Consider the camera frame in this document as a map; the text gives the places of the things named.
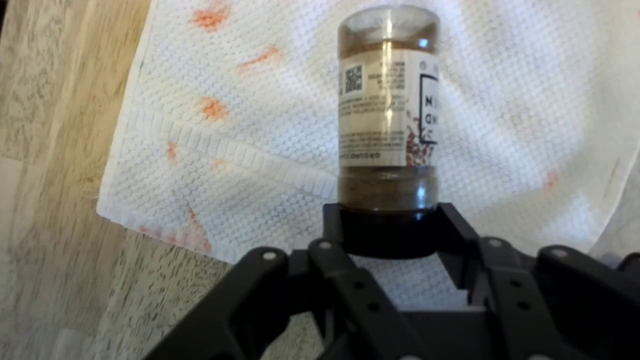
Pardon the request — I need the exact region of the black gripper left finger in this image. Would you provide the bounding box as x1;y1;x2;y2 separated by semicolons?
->
143;202;429;360

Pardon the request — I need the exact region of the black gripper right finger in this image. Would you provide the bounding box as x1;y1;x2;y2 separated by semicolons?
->
433;202;640;360

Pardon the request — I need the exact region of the glass spice shaker black cap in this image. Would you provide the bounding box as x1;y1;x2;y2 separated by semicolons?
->
337;3;444;259

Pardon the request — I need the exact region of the white stained cloth towel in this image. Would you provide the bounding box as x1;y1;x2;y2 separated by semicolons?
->
96;0;640;312

